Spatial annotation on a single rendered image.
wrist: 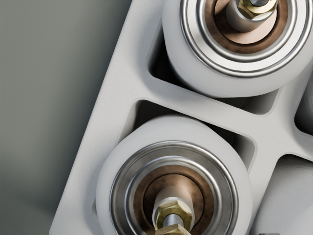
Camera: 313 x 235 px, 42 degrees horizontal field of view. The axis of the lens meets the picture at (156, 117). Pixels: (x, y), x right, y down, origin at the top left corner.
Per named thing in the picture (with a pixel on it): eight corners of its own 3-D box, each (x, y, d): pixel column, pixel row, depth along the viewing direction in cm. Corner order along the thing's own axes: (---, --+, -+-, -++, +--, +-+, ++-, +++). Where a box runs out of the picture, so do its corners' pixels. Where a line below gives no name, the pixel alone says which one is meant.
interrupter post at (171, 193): (145, 208, 24) (141, 224, 21) (167, 174, 24) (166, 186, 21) (179, 230, 24) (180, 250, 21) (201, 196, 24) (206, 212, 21)
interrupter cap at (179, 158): (86, 219, 25) (84, 223, 24) (155, 114, 24) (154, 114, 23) (191, 289, 25) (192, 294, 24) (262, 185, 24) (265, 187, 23)
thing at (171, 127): (109, 171, 42) (62, 225, 24) (160, 94, 42) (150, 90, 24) (187, 223, 42) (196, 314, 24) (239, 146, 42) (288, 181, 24)
